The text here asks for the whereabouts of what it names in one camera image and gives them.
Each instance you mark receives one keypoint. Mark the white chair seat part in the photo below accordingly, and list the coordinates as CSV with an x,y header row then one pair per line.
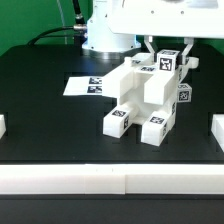
x,y
151,91

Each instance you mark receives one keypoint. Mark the white chair back frame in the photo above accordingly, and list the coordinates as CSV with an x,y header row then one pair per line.
x,y
121,79

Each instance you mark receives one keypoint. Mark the white front barrier rail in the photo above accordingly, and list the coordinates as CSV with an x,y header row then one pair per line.
x,y
112,179

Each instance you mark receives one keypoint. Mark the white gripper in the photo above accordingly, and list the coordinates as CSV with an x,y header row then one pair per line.
x,y
168,18

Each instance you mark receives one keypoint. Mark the white marker base plate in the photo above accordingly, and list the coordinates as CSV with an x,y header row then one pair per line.
x,y
85,85

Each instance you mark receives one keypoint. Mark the white part right edge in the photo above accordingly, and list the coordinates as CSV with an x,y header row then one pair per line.
x,y
218,129

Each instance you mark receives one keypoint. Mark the white part edge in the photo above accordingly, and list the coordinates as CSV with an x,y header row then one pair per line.
x,y
218,129
2,125

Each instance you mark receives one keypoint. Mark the white part left edge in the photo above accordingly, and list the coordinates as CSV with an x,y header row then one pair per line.
x,y
2,125

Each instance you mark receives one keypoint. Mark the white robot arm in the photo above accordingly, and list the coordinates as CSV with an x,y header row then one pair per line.
x,y
102,40

